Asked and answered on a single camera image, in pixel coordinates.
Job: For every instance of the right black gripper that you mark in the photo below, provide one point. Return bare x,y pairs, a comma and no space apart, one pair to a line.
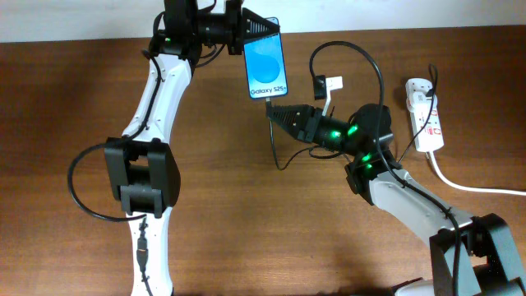
306,112

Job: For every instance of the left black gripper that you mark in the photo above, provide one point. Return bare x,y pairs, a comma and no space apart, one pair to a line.
238,25

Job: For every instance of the blue screen Galaxy smartphone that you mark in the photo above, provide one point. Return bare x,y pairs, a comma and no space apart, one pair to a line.
265,68

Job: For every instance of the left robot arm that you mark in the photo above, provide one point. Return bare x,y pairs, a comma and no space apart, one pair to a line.
144,176

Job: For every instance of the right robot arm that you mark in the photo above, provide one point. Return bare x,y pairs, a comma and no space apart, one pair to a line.
470,255

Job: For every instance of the white charger plug adapter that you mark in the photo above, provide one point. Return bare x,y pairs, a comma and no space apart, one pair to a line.
420,100

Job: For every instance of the white power strip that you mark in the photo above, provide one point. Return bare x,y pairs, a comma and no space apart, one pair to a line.
425,124

